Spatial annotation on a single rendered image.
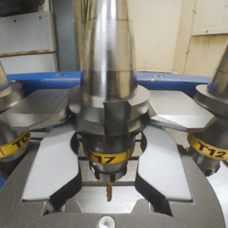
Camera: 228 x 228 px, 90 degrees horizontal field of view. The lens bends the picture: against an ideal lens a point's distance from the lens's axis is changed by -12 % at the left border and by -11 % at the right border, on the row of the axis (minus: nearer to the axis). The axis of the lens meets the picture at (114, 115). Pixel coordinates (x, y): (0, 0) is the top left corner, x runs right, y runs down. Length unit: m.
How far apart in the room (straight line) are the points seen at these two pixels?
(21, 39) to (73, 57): 0.26
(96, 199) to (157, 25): 1.08
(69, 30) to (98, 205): 0.71
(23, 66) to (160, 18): 0.94
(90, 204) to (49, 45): 0.66
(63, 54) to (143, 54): 0.60
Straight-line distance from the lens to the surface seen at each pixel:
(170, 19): 1.15
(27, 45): 0.77
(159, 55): 1.11
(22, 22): 0.78
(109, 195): 0.20
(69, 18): 0.74
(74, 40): 0.72
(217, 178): 0.66
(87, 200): 0.40
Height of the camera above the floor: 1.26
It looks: 29 degrees down
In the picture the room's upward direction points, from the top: 1 degrees clockwise
